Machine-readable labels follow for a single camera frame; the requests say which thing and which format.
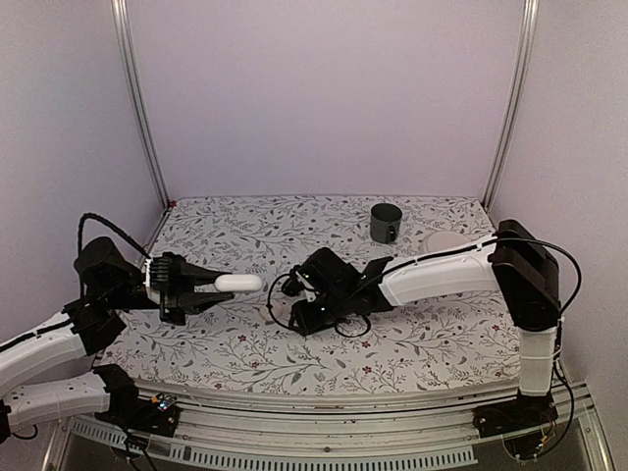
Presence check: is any beige plate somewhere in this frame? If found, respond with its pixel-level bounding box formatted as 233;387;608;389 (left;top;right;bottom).
420;231;471;253

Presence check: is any left aluminium frame post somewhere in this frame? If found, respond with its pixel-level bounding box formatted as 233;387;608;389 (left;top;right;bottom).
111;0;171;210

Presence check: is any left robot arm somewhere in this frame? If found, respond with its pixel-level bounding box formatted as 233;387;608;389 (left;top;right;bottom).
1;236;261;440

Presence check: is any left camera cable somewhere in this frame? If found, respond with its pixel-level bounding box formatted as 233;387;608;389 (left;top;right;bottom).
77;212;153;261

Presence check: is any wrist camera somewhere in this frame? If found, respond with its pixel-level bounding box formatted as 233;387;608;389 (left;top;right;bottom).
288;266;318;302
144;256;171;303

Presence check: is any right aluminium frame post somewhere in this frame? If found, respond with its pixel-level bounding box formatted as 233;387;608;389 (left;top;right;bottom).
482;0;540;213

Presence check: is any aluminium front rail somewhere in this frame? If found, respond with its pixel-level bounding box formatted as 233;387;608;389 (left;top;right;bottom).
43;381;617;470

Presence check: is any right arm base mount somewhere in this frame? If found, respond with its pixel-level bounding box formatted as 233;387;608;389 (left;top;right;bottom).
472;392;558;438

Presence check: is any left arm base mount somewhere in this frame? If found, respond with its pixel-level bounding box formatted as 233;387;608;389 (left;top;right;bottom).
94;392;183;438

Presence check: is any floral table cloth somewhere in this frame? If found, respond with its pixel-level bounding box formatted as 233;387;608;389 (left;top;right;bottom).
98;195;521;396

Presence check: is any white earbud case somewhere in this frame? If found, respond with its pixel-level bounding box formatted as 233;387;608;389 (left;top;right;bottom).
214;274;262;292

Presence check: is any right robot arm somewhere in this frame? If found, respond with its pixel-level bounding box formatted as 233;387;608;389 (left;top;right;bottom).
281;220;561;428

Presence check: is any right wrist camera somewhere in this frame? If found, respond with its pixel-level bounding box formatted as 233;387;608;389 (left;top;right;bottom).
288;266;318;302

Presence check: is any dark green mug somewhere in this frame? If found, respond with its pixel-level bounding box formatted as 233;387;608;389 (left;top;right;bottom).
370;203;402;244

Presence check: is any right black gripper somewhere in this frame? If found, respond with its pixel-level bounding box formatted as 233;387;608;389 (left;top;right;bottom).
289;288;352;336

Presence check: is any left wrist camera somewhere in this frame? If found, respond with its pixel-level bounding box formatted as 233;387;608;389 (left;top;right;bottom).
144;256;171;303

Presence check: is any camera cable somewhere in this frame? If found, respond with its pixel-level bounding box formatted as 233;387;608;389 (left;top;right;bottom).
77;212;153;261
266;234;583;393

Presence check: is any right camera cable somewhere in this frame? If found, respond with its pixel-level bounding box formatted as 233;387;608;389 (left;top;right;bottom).
266;234;583;393

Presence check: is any black earbud case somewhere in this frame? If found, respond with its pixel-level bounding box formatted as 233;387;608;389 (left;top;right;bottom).
282;279;302;297

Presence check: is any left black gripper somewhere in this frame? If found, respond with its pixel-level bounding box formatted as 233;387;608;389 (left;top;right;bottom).
106;250;234;326

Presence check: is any cream earbud case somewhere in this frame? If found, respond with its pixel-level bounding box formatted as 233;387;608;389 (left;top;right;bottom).
262;303;290;325

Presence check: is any aluminium frame post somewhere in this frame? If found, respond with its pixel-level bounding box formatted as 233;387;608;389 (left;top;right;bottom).
111;0;171;210
482;0;540;213

